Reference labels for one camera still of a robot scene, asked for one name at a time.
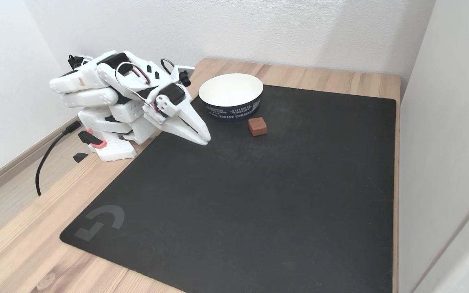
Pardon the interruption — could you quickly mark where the red-brown cube toy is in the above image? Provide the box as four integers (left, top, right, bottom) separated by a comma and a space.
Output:
248, 117, 268, 137

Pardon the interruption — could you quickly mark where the white paper bowl navy band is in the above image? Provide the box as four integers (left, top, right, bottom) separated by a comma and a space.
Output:
199, 73, 264, 122

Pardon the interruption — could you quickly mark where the black and orange table clamp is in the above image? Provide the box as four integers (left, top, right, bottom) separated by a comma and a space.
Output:
77, 129, 107, 149

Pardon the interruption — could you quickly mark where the black desk mat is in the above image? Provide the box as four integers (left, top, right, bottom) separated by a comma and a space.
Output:
59, 85, 397, 293

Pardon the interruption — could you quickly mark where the small camera on white mount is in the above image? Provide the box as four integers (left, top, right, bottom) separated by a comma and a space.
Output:
173, 65, 196, 87

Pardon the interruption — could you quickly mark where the grey looped camera cable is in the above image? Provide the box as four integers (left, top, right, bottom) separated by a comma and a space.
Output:
115, 61, 156, 109

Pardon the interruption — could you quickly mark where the thick black power cable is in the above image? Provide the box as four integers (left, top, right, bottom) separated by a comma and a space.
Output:
35, 121, 83, 197

